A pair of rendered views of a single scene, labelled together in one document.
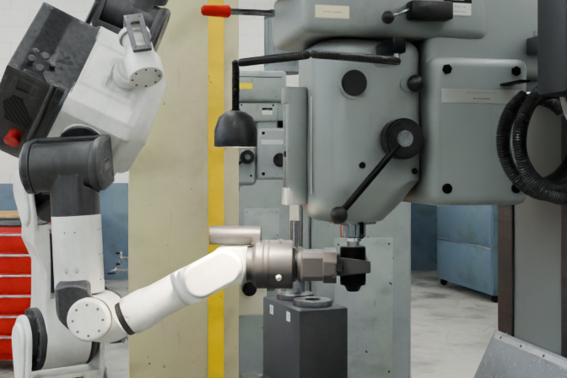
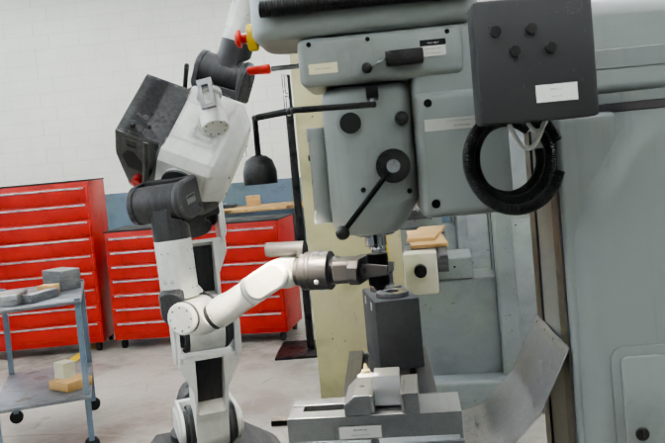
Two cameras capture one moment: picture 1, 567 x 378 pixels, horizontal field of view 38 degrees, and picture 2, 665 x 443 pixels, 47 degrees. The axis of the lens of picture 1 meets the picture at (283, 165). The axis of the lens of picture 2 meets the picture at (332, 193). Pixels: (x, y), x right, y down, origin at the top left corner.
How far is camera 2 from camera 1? 56 cm
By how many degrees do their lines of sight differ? 17
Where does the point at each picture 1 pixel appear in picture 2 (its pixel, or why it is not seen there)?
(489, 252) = not seen: outside the picture
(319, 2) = (312, 61)
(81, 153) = (166, 194)
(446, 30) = (425, 70)
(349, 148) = (351, 176)
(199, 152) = not seen: hidden behind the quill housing
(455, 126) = (439, 151)
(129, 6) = (218, 65)
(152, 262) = not seen: hidden behind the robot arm
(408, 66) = (397, 103)
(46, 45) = (146, 110)
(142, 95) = (222, 139)
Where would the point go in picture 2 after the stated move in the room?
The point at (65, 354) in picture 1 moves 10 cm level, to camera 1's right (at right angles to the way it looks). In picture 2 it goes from (205, 340) to (237, 339)
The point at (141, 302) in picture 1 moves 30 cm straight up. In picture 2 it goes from (220, 304) to (207, 176)
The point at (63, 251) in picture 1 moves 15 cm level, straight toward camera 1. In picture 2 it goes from (161, 268) to (144, 279)
